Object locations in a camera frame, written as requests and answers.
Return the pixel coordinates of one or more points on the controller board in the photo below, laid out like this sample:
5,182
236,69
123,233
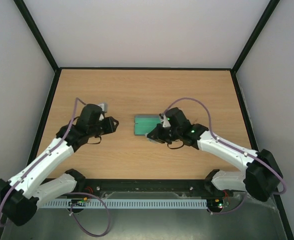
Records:
217,203
79,202

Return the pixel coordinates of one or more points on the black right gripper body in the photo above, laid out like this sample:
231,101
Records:
159,132

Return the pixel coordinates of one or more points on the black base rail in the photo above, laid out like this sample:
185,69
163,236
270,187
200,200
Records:
188,187

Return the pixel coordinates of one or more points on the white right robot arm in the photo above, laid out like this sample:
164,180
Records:
258,173

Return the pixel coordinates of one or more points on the black frame post right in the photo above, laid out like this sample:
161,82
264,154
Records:
267,13

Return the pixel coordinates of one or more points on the light blue cleaning cloth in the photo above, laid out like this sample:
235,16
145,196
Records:
156,141

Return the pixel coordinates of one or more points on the grey green glasses case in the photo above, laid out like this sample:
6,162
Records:
145,123

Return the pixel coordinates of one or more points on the black frame post left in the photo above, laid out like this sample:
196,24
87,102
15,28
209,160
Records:
29,20

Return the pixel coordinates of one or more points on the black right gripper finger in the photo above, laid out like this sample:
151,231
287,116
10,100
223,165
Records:
149,135
157,132

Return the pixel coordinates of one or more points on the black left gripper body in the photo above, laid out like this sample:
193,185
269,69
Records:
94,131

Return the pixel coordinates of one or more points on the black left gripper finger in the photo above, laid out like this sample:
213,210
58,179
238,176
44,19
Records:
110,119
111,126

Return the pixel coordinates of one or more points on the black frame post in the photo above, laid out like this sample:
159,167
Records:
29,20
267,13

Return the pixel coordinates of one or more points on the left controller board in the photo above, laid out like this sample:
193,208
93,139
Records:
79,202

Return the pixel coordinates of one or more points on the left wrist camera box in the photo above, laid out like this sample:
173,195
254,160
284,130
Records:
103,106

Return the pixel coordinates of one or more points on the light blue slotted cable duct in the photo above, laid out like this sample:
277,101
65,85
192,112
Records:
62,203

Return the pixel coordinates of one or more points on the right controller board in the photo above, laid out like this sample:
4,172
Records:
217,203

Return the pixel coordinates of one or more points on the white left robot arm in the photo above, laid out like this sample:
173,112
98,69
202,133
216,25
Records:
24,193

